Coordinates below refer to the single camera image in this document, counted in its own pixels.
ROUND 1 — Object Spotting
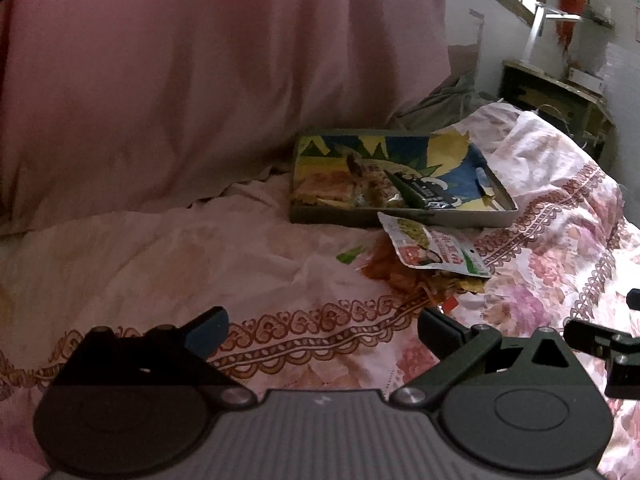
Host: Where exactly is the white snack packet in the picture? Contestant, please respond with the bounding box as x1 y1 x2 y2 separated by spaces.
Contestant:
377 211 493 279

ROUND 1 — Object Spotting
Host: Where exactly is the white cable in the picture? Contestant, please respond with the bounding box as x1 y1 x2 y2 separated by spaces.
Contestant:
537 104 576 137

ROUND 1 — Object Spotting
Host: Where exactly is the white box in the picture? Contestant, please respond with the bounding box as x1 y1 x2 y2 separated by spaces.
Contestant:
565 67 607 93

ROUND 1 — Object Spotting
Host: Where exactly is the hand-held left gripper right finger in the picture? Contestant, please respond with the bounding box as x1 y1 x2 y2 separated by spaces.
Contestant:
391 307 596 408

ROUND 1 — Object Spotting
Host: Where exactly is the grey-green cloth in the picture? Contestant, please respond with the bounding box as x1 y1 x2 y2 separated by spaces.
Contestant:
395 72 496 133

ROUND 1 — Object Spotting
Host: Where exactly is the gold snack packet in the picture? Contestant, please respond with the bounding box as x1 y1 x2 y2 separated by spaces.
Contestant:
425 272 487 307

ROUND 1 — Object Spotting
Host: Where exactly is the clear cake packet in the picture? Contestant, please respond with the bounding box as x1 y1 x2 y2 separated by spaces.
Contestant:
294 172 362 207

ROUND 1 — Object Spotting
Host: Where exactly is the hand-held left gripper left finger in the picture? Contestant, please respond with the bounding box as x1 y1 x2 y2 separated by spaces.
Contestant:
47 306 257 408

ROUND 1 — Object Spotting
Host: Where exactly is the printed cardboard box tray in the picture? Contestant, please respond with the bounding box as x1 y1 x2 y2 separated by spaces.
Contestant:
289 129 520 229

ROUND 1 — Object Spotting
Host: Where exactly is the orange snack packet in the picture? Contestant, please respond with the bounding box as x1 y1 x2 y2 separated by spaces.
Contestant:
362 240 451 295

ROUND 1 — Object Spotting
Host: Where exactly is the wall shelf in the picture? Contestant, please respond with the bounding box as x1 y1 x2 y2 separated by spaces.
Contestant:
582 5 617 30

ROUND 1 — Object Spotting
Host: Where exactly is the dark blue snack packet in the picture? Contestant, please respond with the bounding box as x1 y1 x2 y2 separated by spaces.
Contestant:
384 170 463 210

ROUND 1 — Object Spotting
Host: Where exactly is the white desk lamp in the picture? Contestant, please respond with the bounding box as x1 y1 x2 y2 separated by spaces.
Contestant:
522 2 583 65

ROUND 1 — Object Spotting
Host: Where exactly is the dark wooden desk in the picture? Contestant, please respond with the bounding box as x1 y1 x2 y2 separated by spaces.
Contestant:
501 60 615 157

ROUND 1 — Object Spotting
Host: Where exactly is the pink pillow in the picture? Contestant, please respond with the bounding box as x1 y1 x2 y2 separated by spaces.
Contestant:
0 0 448 238

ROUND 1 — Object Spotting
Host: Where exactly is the floral pink blanket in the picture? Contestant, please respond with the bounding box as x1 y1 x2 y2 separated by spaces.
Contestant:
0 102 640 480

